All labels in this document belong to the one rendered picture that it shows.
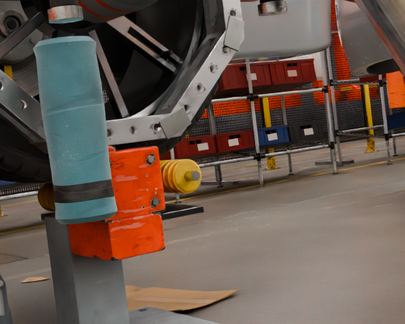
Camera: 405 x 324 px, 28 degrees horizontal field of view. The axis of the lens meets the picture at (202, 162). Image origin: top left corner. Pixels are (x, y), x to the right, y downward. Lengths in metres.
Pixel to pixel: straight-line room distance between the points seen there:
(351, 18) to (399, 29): 3.58
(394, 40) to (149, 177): 0.71
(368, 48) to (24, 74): 2.64
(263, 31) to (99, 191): 1.00
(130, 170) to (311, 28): 0.97
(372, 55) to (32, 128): 3.10
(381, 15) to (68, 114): 0.57
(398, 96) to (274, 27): 3.73
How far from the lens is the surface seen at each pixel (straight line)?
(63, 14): 1.03
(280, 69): 6.77
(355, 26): 4.22
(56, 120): 1.14
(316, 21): 2.17
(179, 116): 1.36
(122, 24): 1.45
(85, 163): 1.13
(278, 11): 1.22
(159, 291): 2.94
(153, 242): 1.32
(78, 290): 1.45
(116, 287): 1.48
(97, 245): 1.33
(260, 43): 2.03
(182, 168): 1.37
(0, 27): 1.76
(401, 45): 0.68
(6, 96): 1.23
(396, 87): 5.75
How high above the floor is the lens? 0.60
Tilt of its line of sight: 3 degrees down
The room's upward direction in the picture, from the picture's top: 7 degrees counter-clockwise
